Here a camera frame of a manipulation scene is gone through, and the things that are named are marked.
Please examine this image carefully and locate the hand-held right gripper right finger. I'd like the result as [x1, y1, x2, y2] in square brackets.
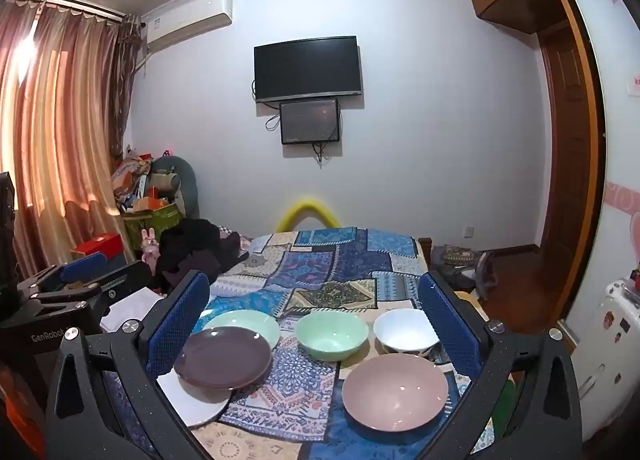
[419, 270, 583, 460]

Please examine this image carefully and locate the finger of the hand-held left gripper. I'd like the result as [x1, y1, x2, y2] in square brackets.
[30, 260, 153, 318]
[17, 252, 108, 295]

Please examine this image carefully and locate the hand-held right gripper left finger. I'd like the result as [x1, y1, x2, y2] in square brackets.
[44, 270, 211, 460]

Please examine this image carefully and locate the white bowl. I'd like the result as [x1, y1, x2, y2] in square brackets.
[373, 308, 441, 356]

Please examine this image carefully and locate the purple plate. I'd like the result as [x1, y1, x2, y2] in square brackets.
[173, 326, 273, 391]

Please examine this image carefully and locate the green plate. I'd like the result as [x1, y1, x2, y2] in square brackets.
[201, 310, 281, 351]

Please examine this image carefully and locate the pink bowl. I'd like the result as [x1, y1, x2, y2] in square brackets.
[342, 354, 449, 432]

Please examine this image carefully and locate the white plate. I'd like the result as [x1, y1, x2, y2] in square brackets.
[156, 370, 233, 428]

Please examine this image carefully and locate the green bowl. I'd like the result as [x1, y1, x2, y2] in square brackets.
[295, 311, 370, 360]

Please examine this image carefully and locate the red box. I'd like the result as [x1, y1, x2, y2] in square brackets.
[71, 232, 123, 263]

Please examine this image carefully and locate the pink bunny toy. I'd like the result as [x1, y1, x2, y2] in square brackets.
[140, 227, 161, 263]

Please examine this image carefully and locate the patterned bag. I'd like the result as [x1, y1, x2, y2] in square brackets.
[431, 244, 496, 298]

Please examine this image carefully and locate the pile of dark clothes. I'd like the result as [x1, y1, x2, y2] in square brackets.
[152, 218, 243, 293]

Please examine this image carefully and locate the pile of assorted packages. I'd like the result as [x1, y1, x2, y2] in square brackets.
[111, 147, 156, 213]

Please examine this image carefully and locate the brown orange curtain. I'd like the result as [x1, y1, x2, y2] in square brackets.
[0, 0, 143, 281]

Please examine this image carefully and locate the blue patchwork blanket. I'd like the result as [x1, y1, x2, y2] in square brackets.
[100, 227, 511, 460]

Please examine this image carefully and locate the white case with stickers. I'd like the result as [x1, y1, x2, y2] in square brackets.
[570, 277, 640, 441]

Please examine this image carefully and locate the yellow foam tube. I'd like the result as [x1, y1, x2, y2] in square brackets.
[276, 198, 343, 233]

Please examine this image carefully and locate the brown wooden door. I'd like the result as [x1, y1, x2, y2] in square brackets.
[537, 24, 608, 321]

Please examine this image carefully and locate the white air conditioner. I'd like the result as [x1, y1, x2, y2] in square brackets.
[145, 0, 234, 54]

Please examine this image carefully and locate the white panel with pink decals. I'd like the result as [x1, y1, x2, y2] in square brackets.
[557, 0, 640, 341]

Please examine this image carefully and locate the small black wall monitor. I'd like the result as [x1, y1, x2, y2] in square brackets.
[279, 98, 342, 145]

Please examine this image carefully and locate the black wall television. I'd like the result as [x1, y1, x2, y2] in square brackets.
[254, 36, 363, 104]

